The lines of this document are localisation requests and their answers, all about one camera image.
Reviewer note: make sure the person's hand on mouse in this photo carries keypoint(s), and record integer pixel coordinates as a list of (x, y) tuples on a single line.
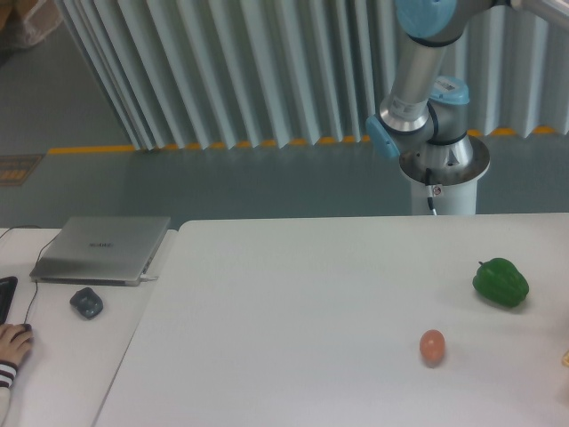
[(8, 348)]

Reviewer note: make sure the striped sleeve forearm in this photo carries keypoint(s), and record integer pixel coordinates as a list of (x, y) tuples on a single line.
[(8, 372)]

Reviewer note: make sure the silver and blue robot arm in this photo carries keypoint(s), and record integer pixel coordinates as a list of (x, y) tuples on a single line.
[(423, 120)]

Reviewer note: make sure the green bell pepper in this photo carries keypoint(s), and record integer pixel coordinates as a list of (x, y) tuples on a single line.
[(498, 280)]

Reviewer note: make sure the black keyboard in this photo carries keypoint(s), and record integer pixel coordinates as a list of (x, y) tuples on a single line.
[(8, 286)]

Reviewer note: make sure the dark grey earbuds case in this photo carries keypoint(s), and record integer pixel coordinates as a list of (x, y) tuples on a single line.
[(87, 303)]

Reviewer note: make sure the silver closed laptop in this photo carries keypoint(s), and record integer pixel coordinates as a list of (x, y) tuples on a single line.
[(101, 250)]

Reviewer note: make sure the white folding partition screen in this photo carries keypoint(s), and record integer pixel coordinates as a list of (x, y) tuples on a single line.
[(226, 72)]

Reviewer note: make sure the cardboard boxes in plastic wrap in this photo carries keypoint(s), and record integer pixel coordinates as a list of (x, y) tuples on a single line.
[(25, 24)]

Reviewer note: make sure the brown egg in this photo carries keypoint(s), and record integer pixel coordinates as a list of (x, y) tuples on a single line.
[(432, 346)]

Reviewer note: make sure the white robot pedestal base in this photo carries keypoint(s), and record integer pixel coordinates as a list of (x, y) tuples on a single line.
[(460, 199)]

